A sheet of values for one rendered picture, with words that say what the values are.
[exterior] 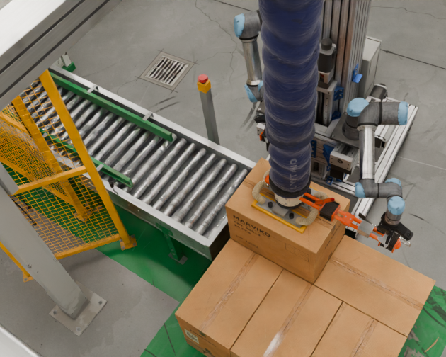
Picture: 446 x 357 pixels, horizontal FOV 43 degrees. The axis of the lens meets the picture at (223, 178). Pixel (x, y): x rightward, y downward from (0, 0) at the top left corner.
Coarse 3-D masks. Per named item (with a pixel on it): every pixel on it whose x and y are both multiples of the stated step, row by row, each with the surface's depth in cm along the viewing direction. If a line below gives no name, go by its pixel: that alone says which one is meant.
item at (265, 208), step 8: (256, 200) 325; (272, 200) 323; (256, 208) 323; (264, 208) 321; (272, 208) 320; (272, 216) 319; (280, 216) 317; (288, 216) 317; (296, 216) 316; (304, 216) 316; (288, 224) 314; (296, 224) 313
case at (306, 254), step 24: (264, 168) 339; (240, 192) 331; (264, 192) 330; (240, 216) 326; (264, 216) 321; (240, 240) 354; (264, 240) 332; (288, 240) 312; (312, 240) 309; (336, 240) 340; (288, 264) 338; (312, 264) 318
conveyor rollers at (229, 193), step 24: (96, 120) 430; (120, 120) 426; (72, 144) 418; (96, 144) 414; (120, 144) 412; (168, 144) 409; (192, 144) 405; (120, 168) 402; (144, 168) 398; (192, 168) 396; (216, 168) 392; (168, 192) 384; (216, 192) 381; (168, 216) 376; (192, 216) 372; (216, 216) 374
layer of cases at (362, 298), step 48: (240, 288) 341; (288, 288) 338; (336, 288) 335; (384, 288) 332; (432, 288) 329; (192, 336) 355; (240, 336) 324; (288, 336) 321; (336, 336) 319; (384, 336) 316
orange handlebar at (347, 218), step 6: (306, 192) 311; (300, 198) 309; (312, 198) 309; (318, 198) 308; (312, 204) 306; (342, 210) 302; (336, 216) 301; (348, 216) 299; (354, 216) 299; (342, 222) 301; (348, 222) 297; (360, 222) 297; (354, 228) 297; (372, 234) 293; (378, 240) 291; (396, 246) 288
